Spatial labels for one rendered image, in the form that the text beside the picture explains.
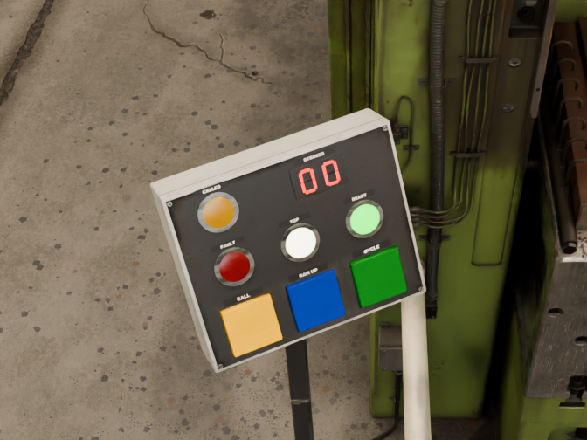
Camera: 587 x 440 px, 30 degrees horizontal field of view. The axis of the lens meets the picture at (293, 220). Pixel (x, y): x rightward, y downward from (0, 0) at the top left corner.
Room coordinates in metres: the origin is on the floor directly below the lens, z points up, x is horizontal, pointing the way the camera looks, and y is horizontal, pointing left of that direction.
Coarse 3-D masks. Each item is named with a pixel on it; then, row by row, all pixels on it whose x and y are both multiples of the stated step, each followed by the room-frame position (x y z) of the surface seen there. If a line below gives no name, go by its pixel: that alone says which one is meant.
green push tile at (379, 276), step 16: (368, 256) 0.93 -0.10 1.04; (384, 256) 0.93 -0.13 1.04; (352, 272) 0.91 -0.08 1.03; (368, 272) 0.92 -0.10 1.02; (384, 272) 0.92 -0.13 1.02; (400, 272) 0.92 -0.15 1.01; (368, 288) 0.90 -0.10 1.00; (384, 288) 0.91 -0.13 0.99; (400, 288) 0.91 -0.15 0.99; (368, 304) 0.89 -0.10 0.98
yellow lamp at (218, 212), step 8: (216, 200) 0.95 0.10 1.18; (224, 200) 0.95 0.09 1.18; (208, 208) 0.94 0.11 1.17; (216, 208) 0.94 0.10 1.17; (224, 208) 0.94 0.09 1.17; (232, 208) 0.94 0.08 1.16; (208, 216) 0.93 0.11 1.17; (216, 216) 0.93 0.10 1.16; (224, 216) 0.93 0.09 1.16; (232, 216) 0.94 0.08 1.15; (208, 224) 0.92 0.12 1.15; (216, 224) 0.93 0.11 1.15; (224, 224) 0.93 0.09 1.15
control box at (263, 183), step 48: (288, 144) 1.03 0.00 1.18; (336, 144) 1.02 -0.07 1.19; (384, 144) 1.03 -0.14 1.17; (192, 192) 0.95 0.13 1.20; (240, 192) 0.96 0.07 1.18; (288, 192) 0.97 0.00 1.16; (336, 192) 0.98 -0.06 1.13; (384, 192) 0.99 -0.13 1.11; (192, 240) 0.91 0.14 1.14; (240, 240) 0.92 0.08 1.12; (336, 240) 0.94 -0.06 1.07; (384, 240) 0.95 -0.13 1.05; (192, 288) 0.87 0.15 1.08; (240, 288) 0.88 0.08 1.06; (288, 336) 0.85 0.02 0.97
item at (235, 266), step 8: (232, 256) 0.90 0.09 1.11; (240, 256) 0.91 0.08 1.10; (224, 264) 0.90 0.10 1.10; (232, 264) 0.90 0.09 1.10; (240, 264) 0.90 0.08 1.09; (248, 264) 0.90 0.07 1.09; (224, 272) 0.89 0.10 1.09; (232, 272) 0.89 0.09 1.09; (240, 272) 0.89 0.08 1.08; (232, 280) 0.88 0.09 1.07
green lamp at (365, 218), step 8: (360, 208) 0.97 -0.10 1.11; (368, 208) 0.97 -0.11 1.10; (352, 216) 0.96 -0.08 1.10; (360, 216) 0.96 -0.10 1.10; (368, 216) 0.96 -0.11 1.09; (376, 216) 0.97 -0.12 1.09; (352, 224) 0.95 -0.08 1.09; (360, 224) 0.96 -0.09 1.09; (368, 224) 0.96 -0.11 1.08; (376, 224) 0.96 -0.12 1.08; (360, 232) 0.95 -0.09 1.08; (368, 232) 0.95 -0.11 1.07
